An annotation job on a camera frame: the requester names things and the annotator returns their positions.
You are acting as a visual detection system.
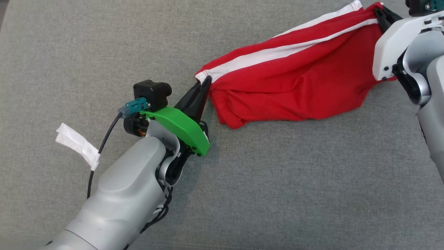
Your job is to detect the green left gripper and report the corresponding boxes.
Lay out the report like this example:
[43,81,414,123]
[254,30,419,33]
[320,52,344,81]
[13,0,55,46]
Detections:
[123,75,213,157]

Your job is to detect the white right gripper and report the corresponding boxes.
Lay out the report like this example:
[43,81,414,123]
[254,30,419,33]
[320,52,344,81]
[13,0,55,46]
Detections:
[372,6,444,82]

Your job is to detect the red white-striped shorts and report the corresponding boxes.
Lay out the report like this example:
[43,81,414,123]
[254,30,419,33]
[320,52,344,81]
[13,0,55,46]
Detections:
[195,0,398,130]

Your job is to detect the white tape tag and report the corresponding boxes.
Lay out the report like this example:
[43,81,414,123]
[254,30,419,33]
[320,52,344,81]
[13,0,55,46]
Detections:
[55,123,101,172]

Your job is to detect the left teal-plug black cable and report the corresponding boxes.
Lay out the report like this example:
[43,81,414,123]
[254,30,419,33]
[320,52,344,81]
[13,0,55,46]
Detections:
[86,98,149,200]

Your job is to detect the thin black left arm cables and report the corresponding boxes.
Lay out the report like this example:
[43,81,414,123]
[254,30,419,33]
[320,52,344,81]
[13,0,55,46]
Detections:
[140,186,173,234]

